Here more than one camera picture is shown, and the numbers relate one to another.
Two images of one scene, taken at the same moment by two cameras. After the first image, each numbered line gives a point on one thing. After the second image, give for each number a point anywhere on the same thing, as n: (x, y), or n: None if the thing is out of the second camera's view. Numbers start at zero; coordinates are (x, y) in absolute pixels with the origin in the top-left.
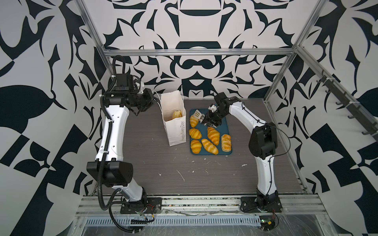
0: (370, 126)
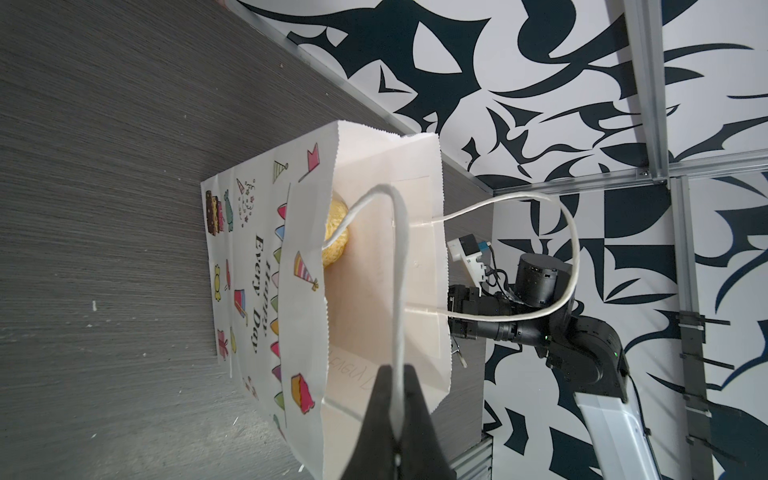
0: (702, 444)
